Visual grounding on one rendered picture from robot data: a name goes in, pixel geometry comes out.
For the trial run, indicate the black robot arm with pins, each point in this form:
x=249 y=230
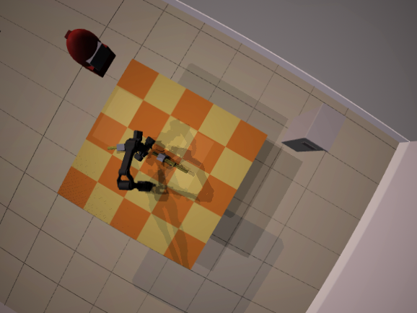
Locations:
x=132 y=145

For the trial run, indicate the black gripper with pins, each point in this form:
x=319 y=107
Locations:
x=148 y=144

